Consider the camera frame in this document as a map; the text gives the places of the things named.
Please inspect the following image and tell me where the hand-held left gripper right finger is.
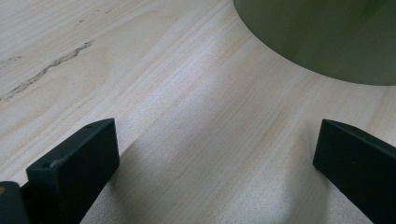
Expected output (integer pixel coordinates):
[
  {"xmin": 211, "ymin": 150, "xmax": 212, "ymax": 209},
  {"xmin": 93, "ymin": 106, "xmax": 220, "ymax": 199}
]
[{"xmin": 312, "ymin": 119, "xmax": 396, "ymax": 224}]

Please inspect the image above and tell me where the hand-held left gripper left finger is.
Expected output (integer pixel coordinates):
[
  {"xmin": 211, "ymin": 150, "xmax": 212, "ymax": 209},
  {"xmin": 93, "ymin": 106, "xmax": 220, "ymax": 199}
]
[{"xmin": 25, "ymin": 118, "xmax": 121, "ymax": 224}]

